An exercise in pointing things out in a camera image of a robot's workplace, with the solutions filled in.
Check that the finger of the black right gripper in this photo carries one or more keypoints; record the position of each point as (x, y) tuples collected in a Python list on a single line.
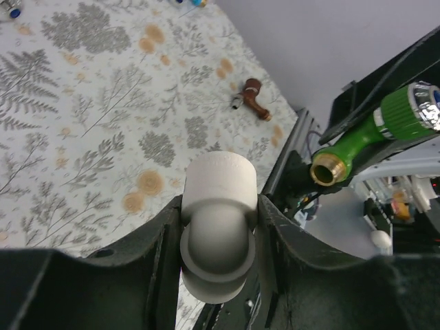
[(418, 63)]

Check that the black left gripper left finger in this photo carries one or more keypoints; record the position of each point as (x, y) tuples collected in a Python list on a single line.
[(131, 284)]

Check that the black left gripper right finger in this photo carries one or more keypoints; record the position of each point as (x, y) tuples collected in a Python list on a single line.
[(307, 284)]

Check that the green faucet chrome knob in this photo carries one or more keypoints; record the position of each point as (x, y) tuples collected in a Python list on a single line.
[(409, 113)]

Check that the white PVC elbow fitting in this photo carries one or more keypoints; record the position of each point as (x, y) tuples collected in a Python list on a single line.
[(219, 214)]

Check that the white faucet with elbow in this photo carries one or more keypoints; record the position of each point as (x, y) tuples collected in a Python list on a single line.
[(10, 10)]

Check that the brown faucet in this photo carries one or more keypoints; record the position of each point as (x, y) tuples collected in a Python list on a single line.
[(247, 96)]

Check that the floral patterned table mat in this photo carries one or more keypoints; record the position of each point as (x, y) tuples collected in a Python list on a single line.
[(104, 104)]

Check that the blue faucet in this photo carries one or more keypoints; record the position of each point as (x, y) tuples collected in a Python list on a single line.
[(190, 3)]

